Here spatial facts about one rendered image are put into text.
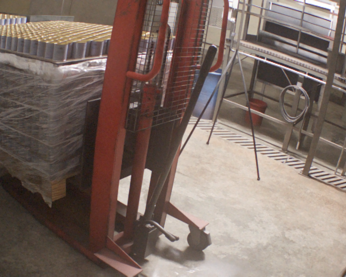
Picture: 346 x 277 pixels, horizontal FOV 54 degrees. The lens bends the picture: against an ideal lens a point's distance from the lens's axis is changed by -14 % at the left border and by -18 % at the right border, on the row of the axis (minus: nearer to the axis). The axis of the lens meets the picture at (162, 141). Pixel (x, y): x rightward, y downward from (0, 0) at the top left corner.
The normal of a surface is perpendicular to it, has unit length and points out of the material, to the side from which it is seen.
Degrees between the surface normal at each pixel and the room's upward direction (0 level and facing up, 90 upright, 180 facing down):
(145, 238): 90
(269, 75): 90
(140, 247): 90
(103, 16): 90
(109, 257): 0
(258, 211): 0
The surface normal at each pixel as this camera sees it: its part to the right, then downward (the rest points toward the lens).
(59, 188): 0.80, 0.31
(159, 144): -0.58, 0.22
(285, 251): 0.16, -0.91
